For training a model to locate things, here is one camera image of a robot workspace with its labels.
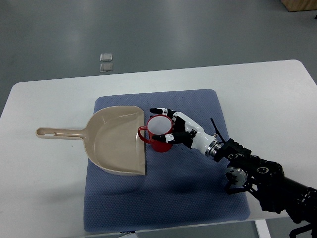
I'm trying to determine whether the red cup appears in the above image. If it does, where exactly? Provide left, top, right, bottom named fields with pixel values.
left=138, top=115, right=172, bottom=153

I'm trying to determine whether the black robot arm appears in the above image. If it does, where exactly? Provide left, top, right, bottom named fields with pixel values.
left=206, top=139, right=317, bottom=238

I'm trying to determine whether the beige plastic dustpan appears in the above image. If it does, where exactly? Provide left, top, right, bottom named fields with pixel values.
left=36, top=106, right=146, bottom=176

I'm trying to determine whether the blue gray mat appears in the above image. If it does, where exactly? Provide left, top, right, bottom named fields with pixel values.
left=84, top=89, right=250, bottom=233

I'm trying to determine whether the upper metal floor plate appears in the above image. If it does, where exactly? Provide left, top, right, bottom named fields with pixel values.
left=100, top=53, right=113, bottom=62

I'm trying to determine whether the white table leg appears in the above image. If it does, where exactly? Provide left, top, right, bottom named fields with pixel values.
left=255, top=220, right=271, bottom=238

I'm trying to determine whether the wooden box corner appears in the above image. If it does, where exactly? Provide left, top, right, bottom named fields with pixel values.
left=281, top=0, right=317, bottom=12

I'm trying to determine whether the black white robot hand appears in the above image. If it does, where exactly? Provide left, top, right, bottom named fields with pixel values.
left=150, top=108, right=221, bottom=156

